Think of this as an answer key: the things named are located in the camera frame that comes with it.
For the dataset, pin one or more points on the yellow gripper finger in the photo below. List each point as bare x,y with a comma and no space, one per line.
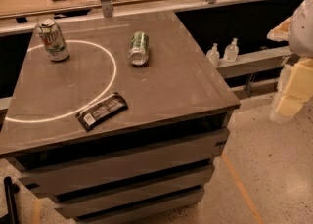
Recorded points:
281,31
294,90

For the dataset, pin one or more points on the green soda can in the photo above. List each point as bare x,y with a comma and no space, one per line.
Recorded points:
138,53

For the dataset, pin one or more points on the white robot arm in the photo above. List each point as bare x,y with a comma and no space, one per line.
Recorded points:
300,39

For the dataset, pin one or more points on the white 7up can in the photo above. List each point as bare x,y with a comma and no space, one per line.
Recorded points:
52,40

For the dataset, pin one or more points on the right sanitizer bottle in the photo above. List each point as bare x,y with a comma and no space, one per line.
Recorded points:
231,51

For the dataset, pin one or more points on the sanitizer bottle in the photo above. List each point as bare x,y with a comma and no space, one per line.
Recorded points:
231,51
213,55

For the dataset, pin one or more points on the left sanitizer bottle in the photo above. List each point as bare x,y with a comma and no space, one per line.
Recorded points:
213,55

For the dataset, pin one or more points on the black snack wrapper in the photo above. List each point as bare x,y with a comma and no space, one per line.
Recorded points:
100,111

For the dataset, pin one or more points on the grey drawer cabinet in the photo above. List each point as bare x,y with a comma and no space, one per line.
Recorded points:
155,156

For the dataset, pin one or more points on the black stand bottom left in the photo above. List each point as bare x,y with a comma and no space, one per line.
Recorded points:
10,190

